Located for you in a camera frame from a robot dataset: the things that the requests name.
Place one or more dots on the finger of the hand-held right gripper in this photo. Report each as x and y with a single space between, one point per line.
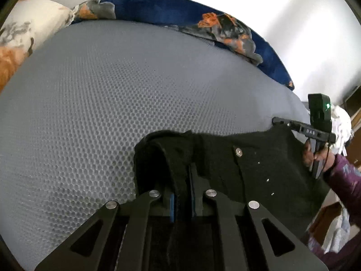
282 122

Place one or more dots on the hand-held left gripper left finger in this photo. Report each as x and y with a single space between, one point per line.
171 206

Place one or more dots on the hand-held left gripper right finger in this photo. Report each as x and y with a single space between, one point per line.
194 203

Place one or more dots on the black pants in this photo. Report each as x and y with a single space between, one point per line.
268 161

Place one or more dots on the person's right forearm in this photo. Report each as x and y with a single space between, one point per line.
347 180

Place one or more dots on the person's right hand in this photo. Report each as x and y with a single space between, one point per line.
308 155

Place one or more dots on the white cloth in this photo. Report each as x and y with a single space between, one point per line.
342 129

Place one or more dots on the brown wooden furniture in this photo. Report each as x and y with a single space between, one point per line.
354 101

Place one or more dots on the cardboard box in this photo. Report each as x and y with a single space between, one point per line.
327 220

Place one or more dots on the white plastic bag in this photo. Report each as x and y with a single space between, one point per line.
338 233

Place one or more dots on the grey mesh mattress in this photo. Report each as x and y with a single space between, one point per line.
98 104

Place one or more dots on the person's purple patterned garment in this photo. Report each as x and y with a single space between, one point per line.
320 252

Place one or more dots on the blue floral blanket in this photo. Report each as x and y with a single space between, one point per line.
169 11

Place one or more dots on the white floral pillow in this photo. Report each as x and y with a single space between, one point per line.
28 28

